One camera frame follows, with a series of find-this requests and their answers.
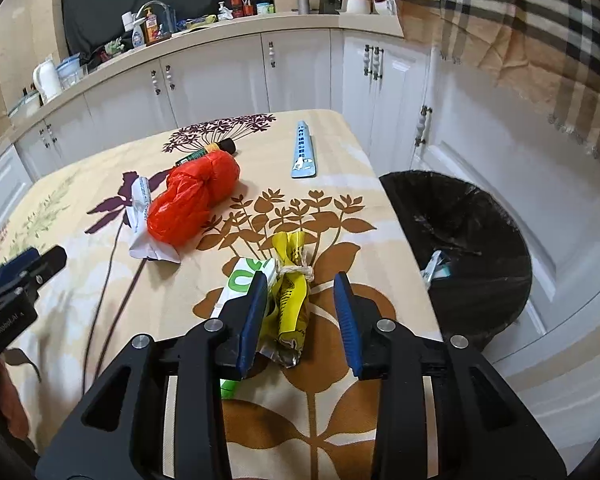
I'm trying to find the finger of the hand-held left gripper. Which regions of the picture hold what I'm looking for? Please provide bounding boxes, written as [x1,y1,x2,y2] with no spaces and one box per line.
[0,246,67,301]
[0,248,40,293]

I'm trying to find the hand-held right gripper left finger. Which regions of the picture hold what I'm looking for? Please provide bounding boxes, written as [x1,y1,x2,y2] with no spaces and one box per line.
[35,270,269,480]

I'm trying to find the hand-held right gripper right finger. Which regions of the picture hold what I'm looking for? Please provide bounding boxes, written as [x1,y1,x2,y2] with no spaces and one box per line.
[333,271,568,480]

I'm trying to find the green and white packet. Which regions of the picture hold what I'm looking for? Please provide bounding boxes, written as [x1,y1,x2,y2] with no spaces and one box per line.
[194,257,278,400]

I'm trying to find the yellow wrapper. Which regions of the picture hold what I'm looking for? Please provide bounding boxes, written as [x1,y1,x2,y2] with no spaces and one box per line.
[257,231,315,368]

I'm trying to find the round bin with black liner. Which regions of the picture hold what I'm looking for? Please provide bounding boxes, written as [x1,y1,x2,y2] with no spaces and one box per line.
[378,170,533,351]

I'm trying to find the person's left forearm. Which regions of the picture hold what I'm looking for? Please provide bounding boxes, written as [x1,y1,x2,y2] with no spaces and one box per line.
[0,355,31,441]

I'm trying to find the crumpled white wrapper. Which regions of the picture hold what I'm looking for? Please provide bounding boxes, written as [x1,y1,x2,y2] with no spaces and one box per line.
[125,176,181,264]

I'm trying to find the orange knotted plastic bag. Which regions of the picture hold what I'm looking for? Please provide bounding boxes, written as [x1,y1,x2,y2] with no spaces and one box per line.
[146,151,242,248]

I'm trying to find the white pot with lid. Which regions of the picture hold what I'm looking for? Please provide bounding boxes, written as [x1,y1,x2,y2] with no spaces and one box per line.
[7,91,43,118]

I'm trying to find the light blue flat tube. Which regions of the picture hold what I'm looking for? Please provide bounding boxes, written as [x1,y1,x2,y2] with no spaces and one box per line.
[290,120,317,180]

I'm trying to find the dark green marker black cap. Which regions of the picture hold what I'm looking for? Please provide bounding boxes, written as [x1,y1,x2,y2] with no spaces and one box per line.
[176,138,237,167]

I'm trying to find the white electric kettle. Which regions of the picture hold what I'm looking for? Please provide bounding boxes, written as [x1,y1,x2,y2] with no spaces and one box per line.
[32,59,63,103]

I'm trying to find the clear plastic container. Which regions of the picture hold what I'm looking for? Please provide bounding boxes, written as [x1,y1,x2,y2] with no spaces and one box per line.
[57,55,86,88]

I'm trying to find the white lower kitchen cabinets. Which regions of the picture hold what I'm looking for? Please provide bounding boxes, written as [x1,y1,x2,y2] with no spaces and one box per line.
[0,27,581,361]

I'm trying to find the orange dish soap bottle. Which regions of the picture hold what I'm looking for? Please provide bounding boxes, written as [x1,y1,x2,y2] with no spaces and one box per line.
[142,6,162,45]

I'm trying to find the chrome kitchen faucet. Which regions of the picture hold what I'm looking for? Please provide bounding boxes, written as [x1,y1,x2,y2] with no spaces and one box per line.
[137,0,176,36]

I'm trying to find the plaid beige cloth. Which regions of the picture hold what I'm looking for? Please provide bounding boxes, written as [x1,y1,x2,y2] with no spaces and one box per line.
[397,0,600,161]

